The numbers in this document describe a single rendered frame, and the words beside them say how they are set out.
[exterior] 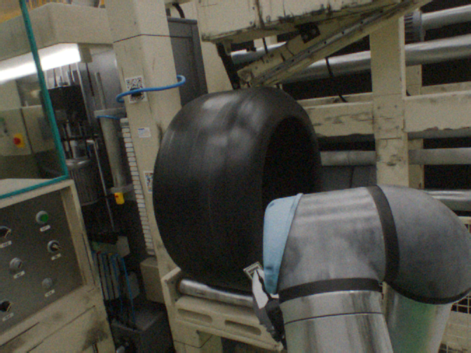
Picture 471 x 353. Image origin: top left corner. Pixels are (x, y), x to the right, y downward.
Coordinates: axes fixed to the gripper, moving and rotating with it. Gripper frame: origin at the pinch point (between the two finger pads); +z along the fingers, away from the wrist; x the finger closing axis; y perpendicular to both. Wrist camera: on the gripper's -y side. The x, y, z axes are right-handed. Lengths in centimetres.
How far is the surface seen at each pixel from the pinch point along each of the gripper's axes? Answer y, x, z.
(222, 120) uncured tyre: -21.6, 9.9, 28.6
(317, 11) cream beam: -18, 49, 52
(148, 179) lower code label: 4, -19, 48
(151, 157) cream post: -2, -14, 50
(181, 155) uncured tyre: -19.0, -2.6, 27.4
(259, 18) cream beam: -16, 36, 65
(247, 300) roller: 16.8, -6.8, 2.0
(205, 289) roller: 19.2, -17.4, 11.9
